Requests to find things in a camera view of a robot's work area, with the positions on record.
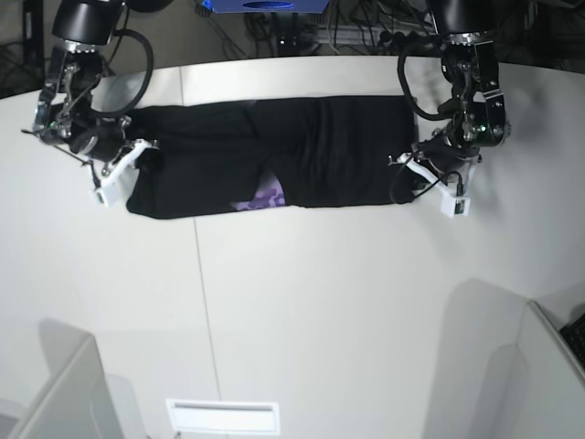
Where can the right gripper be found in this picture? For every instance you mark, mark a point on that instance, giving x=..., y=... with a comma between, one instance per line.
x=105, y=140

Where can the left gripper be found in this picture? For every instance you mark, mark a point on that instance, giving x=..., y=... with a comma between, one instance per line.
x=432, y=158

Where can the black T-shirt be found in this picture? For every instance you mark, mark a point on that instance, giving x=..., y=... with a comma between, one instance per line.
x=326, y=152

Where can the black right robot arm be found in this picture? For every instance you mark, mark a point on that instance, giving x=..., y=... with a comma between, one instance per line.
x=64, y=113

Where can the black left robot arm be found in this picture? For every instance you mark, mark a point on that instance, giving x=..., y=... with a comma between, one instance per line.
x=475, y=114

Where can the white power strip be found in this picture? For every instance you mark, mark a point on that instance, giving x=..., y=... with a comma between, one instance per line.
x=371, y=37

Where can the blue box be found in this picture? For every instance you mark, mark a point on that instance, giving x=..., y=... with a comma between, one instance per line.
x=249, y=6

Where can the black keyboard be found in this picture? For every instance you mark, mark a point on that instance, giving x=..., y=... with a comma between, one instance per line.
x=574, y=336

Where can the white left partition panel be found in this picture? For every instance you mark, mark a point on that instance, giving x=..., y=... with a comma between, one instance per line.
x=79, y=399

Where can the white partition panel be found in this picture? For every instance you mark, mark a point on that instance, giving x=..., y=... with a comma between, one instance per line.
x=543, y=395
x=79, y=399

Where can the white right partition panel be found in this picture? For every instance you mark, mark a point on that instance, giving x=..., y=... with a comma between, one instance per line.
x=543, y=395

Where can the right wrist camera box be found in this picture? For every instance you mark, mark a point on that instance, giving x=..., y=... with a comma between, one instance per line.
x=106, y=196

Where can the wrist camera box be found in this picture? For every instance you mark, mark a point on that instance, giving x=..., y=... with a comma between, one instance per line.
x=106, y=196
x=453, y=206

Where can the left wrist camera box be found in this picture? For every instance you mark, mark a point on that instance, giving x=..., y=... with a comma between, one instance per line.
x=453, y=206

